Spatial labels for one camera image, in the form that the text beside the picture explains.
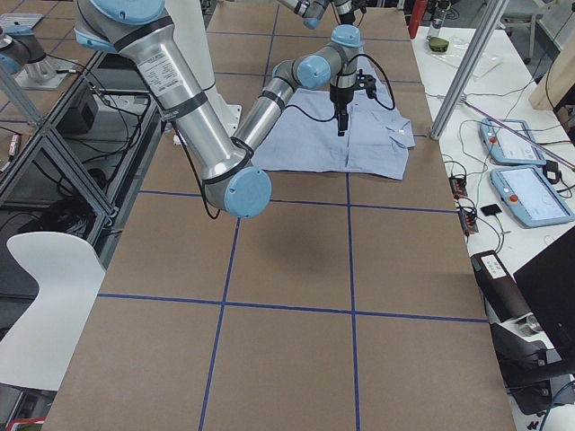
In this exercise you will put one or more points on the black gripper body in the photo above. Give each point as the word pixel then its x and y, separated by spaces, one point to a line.
pixel 338 97

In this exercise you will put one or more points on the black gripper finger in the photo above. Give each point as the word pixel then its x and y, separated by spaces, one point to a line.
pixel 342 122

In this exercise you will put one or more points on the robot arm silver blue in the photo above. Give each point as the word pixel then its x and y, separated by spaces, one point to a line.
pixel 312 11
pixel 143 32

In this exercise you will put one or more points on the third robot arm grey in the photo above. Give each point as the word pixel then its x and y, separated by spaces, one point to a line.
pixel 23 56

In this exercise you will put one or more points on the green cloth pouch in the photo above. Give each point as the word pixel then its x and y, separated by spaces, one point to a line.
pixel 438 45

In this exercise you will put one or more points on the clear water bottle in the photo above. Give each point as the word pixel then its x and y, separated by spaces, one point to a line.
pixel 437 18

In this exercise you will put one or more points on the upper blue teach pendant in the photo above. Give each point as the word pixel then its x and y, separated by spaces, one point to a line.
pixel 504 145

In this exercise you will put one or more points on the blue teach pendant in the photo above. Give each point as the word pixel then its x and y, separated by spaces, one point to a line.
pixel 504 145
pixel 530 197

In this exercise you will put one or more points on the lower blue teach pendant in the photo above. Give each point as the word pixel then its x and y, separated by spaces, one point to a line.
pixel 530 197

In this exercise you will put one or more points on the black box with label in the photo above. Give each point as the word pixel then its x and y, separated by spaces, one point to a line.
pixel 502 298

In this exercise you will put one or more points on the black monitor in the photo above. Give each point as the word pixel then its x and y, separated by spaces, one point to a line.
pixel 547 284

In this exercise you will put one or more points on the white chair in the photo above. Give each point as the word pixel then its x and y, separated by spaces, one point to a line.
pixel 37 350

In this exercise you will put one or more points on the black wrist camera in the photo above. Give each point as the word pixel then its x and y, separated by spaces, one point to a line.
pixel 367 83

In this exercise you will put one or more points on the grey aluminium frame post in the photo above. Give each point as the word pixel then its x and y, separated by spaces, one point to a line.
pixel 493 12

